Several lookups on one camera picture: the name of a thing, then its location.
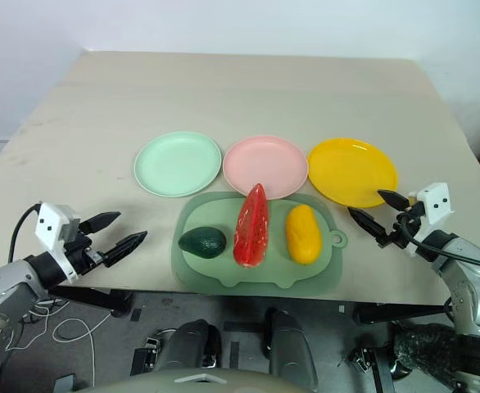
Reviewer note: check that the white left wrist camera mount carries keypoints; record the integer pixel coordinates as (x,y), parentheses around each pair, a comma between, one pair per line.
(51,224)

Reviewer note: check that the dark speckled rounded shape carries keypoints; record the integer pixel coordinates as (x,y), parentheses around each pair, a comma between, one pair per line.
(428,348)

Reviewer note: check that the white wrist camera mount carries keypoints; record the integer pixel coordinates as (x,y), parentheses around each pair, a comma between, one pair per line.
(51,224)
(438,202)

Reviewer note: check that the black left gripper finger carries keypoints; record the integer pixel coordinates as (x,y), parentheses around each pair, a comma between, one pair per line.
(123,247)
(100,221)

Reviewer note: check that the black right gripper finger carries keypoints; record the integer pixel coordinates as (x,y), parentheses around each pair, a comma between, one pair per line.
(369,223)
(393,199)

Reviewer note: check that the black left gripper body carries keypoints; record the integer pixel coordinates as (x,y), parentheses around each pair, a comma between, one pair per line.
(81,254)

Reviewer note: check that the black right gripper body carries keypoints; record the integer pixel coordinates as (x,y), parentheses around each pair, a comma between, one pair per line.
(401,237)

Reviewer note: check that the mint green plate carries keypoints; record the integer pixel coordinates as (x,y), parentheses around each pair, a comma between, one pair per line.
(177,163)

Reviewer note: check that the dark grey rounded shape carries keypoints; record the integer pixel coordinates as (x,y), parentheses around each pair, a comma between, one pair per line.
(291,348)
(191,344)

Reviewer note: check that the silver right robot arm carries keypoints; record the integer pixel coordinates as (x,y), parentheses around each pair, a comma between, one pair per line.
(471,266)

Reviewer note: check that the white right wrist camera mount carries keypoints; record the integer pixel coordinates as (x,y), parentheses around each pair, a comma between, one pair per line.
(438,202)

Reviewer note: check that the green silicone mat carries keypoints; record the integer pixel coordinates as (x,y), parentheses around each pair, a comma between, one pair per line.
(223,278)

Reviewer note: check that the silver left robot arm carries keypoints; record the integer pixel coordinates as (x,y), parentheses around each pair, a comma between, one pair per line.
(2,288)

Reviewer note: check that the yellow mango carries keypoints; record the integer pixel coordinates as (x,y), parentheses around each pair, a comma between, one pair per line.
(303,235)

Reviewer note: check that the dark green avocado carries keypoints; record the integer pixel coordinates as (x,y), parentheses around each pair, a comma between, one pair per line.
(202,243)

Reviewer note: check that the pink plate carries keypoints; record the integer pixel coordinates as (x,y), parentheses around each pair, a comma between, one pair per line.
(264,163)

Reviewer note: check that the yellow plate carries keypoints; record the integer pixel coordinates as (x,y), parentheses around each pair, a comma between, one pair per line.
(350,170)

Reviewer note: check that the red watermelon slice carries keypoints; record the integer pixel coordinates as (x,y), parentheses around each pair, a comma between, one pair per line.
(251,233)

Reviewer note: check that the black table support bar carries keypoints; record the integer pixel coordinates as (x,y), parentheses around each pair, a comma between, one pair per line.
(399,315)
(96,301)

